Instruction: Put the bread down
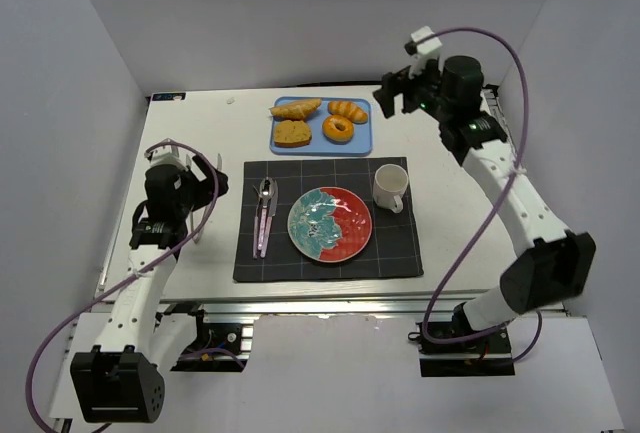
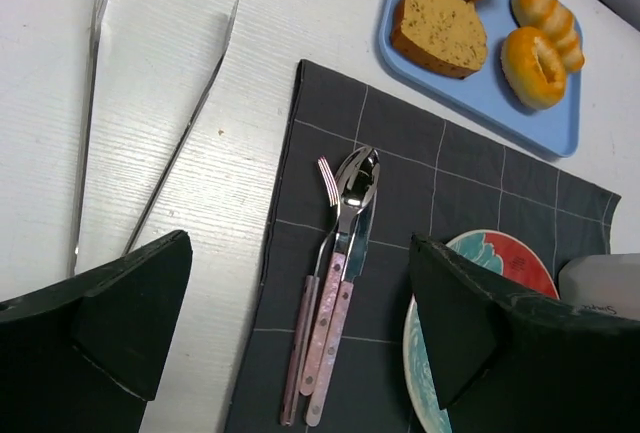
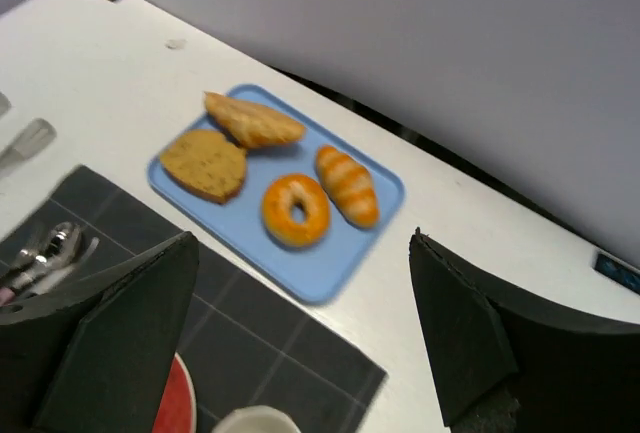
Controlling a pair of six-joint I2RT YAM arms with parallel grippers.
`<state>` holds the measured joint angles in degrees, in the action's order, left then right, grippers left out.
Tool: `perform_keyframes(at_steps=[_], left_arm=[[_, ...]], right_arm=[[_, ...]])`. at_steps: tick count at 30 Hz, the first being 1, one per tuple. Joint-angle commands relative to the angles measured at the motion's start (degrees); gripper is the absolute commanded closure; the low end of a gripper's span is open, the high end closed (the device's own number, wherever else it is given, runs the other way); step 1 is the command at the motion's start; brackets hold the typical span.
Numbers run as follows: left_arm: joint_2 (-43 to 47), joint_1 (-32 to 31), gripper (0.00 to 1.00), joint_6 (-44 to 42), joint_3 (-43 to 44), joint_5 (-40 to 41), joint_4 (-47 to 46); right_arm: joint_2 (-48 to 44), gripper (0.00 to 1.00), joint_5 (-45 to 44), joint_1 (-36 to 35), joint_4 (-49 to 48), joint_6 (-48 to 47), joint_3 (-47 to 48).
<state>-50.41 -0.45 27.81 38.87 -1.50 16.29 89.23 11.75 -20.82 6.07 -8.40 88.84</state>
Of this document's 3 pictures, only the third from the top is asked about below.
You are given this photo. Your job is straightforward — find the red and teal plate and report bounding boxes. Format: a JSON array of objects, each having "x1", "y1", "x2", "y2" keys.
[{"x1": 152, "y1": 353, "x2": 197, "y2": 433}]

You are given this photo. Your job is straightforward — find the pink handled fork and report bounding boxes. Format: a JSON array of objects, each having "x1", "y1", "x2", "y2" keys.
[{"x1": 1, "y1": 223, "x2": 44, "y2": 282}]

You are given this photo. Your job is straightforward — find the white ceramic mug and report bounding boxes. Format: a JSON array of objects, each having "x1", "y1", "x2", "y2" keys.
[{"x1": 211, "y1": 405, "x2": 301, "y2": 433}]

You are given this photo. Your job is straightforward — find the metal tongs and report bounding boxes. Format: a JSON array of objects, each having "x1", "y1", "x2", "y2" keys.
[{"x1": 1, "y1": 118, "x2": 57, "y2": 176}]

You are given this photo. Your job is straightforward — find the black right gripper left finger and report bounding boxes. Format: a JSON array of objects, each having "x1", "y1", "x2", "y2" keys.
[{"x1": 1, "y1": 232, "x2": 199, "y2": 432}]

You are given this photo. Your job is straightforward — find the striped croissant roll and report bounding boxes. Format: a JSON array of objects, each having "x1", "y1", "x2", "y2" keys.
[{"x1": 315, "y1": 145, "x2": 380, "y2": 229}]

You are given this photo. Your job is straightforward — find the brown bread slice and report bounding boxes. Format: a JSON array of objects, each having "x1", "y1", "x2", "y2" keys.
[{"x1": 159, "y1": 129, "x2": 248, "y2": 204}]

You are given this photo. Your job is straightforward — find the orange glazed bagel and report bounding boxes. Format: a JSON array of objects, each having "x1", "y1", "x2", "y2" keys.
[{"x1": 261, "y1": 173, "x2": 331, "y2": 249}]

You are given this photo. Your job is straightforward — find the small white crumb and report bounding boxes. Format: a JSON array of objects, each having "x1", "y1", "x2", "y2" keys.
[{"x1": 165, "y1": 39, "x2": 186, "y2": 50}]

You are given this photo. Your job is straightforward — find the long crusty bread loaf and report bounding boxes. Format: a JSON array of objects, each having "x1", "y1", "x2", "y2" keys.
[{"x1": 204, "y1": 92, "x2": 306, "y2": 149}]

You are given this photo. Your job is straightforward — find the blue plastic tray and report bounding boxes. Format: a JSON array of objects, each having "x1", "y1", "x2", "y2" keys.
[{"x1": 147, "y1": 84, "x2": 405, "y2": 305}]

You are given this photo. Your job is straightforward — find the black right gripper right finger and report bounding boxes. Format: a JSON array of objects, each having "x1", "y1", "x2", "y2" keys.
[{"x1": 409, "y1": 232, "x2": 639, "y2": 432}]

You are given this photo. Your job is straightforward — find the pink handled spoon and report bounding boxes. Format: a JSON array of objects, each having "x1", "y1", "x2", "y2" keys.
[{"x1": 1, "y1": 222, "x2": 82, "y2": 305}]

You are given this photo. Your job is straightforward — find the dark grey checked placemat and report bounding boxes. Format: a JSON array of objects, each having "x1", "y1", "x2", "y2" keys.
[{"x1": 1, "y1": 166, "x2": 387, "y2": 432}]

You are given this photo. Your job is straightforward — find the pink handled knife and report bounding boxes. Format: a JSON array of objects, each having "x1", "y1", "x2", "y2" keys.
[{"x1": 15, "y1": 237, "x2": 100, "y2": 300}]

